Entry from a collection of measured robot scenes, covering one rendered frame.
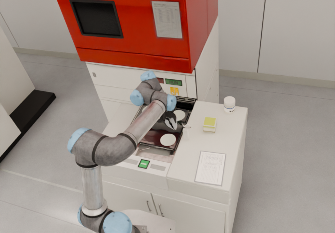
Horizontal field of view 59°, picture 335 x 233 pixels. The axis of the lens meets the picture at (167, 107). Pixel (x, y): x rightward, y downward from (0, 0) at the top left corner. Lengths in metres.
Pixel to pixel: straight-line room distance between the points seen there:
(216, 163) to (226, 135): 0.21
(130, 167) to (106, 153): 0.63
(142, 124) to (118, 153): 0.17
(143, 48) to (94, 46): 0.35
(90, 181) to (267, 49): 2.64
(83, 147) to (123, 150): 0.15
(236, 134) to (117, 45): 0.91
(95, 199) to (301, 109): 2.56
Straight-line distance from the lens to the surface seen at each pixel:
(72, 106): 3.82
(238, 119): 1.91
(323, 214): 2.76
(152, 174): 1.71
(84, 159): 1.22
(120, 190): 2.05
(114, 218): 1.43
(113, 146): 1.14
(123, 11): 1.77
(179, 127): 1.97
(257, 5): 3.25
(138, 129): 1.22
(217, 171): 1.67
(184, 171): 1.68
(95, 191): 1.36
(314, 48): 3.48
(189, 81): 1.95
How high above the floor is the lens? 2.36
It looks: 44 degrees down
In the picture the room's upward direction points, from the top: 10 degrees counter-clockwise
